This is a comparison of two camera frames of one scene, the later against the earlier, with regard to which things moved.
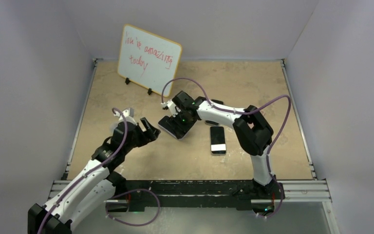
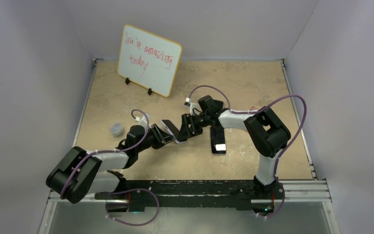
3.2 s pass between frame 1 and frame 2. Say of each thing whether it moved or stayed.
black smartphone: stayed
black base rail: stayed
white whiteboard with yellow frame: stayed
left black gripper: moved
